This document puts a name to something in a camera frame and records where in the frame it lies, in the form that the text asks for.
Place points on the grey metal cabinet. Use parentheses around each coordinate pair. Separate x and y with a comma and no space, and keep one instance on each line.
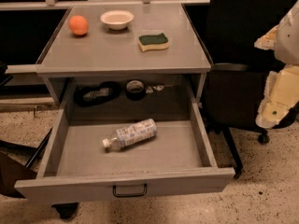
(104,52)

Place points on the black tape roll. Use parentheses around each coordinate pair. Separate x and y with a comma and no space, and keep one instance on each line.
(135,90)

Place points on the small metal keys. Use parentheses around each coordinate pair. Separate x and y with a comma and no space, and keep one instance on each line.
(153,88)

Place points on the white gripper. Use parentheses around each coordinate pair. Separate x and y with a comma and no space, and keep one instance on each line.
(288,39)

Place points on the white bowl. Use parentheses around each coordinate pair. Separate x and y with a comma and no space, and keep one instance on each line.
(117,19)

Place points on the black cabinet caster wheel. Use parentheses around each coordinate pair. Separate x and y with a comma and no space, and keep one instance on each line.
(66,210)

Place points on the black drawer handle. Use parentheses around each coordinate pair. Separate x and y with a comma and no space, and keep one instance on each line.
(130,191)

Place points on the orange fruit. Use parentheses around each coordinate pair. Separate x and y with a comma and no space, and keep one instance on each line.
(78,25)

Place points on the green yellow sponge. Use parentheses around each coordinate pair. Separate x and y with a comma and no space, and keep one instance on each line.
(153,42)

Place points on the grey open drawer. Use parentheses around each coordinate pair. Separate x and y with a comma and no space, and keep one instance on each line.
(77,168)

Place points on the blue label plastic bottle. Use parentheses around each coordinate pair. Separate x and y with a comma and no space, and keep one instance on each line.
(131,135)

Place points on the black office chair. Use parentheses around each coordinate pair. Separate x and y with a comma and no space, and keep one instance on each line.
(234,86)

